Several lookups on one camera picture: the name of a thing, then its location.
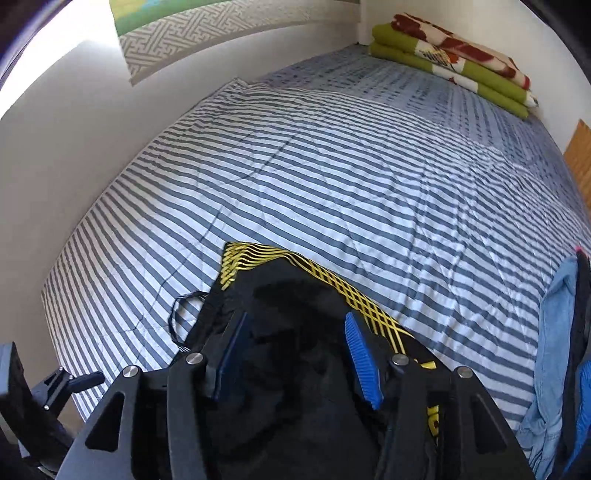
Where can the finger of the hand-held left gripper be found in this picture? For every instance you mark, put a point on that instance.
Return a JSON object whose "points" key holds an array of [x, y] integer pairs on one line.
{"points": [[69, 382]]}

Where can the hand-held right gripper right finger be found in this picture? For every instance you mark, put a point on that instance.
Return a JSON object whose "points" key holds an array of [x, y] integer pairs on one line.
{"points": [[362, 357]]}

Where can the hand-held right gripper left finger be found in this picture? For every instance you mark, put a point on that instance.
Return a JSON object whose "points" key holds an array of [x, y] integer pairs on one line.
{"points": [[231, 357]]}

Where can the black pants with yellow stripes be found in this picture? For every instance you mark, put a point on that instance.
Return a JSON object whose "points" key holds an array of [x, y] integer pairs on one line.
{"points": [[295, 300]]}

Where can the blue white striped quilt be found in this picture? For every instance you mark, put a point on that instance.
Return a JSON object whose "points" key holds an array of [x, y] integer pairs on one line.
{"points": [[323, 184]]}

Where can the light blue denim jeans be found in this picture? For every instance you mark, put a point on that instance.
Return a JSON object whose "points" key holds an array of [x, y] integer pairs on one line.
{"points": [[551, 350]]}

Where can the blue striped garment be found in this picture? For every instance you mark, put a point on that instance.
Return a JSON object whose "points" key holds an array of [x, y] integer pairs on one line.
{"points": [[583, 397]]}

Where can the black garment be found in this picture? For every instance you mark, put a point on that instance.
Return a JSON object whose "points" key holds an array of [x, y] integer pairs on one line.
{"points": [[582, 314]]}

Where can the blue patterned bed sheet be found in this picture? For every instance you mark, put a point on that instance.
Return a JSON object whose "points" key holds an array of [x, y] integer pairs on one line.
{"points": [[392, 83]]}

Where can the wooden slatted cover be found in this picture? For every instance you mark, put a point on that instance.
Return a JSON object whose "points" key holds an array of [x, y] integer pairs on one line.
{"points": [[579, 157]]}

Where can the folded green floral blanket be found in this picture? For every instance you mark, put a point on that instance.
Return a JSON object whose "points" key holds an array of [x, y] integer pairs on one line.
{"points": [[443, 60]]}

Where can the landscape wall hanging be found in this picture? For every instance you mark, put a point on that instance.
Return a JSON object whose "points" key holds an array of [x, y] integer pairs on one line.
{"points": [[198, 32]]}

